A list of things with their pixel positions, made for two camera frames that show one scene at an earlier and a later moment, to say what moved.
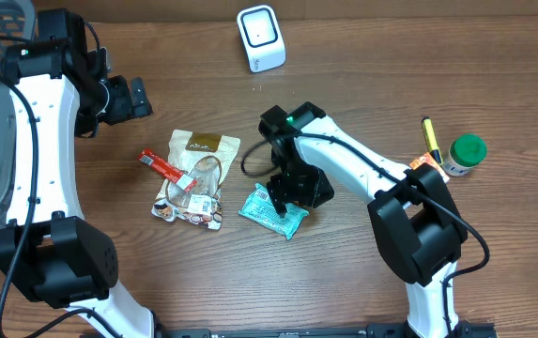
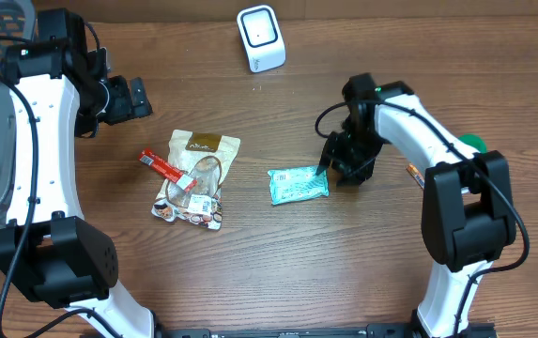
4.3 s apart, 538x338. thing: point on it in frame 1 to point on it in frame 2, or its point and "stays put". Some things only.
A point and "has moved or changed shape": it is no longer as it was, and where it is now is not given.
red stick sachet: x=167 y=171 stays put
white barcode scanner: x=262 y=38 stays put
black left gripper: x=122 y=107 stays put
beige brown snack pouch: x=206 y=158 stays put
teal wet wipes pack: x=260 y=209 has moved or changed shape
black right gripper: x=323 y=192 to x=359 y=173
